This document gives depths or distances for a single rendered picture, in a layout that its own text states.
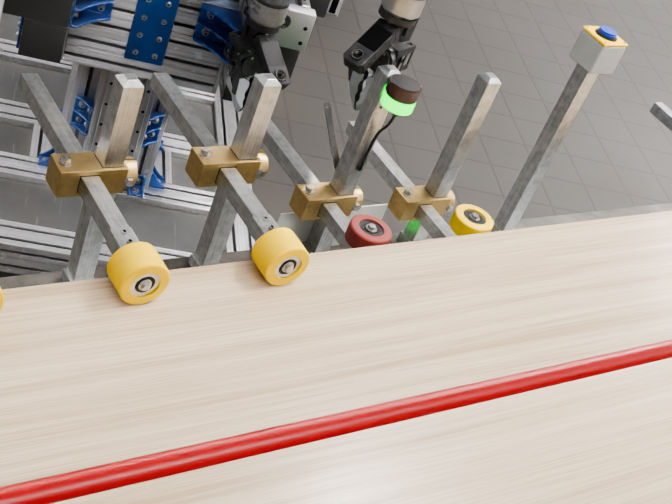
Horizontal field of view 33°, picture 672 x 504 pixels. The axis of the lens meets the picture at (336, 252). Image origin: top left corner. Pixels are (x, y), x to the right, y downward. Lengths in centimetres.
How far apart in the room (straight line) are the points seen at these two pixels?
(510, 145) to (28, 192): 213
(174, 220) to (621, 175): 221
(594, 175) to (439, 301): 269
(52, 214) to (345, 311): 128
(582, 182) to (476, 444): 285
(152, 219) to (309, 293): 124
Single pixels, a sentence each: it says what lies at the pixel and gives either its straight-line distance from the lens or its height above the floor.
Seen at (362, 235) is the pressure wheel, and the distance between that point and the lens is 199.
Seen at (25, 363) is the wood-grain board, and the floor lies 90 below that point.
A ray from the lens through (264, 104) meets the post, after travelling 189.
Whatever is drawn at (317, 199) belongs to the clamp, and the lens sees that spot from 210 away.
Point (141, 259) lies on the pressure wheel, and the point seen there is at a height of 98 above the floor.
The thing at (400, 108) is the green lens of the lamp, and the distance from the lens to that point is 198.
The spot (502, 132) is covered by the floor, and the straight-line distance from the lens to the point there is 455.
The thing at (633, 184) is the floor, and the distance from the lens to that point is 467.
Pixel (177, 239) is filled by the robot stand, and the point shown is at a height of 21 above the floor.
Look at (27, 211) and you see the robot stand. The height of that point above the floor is 21.
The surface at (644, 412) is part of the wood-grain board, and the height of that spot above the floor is 90.
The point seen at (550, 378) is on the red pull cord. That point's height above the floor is 175.
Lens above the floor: 202
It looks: 35 degrees down
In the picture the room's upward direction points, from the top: 23 degrees clockwise
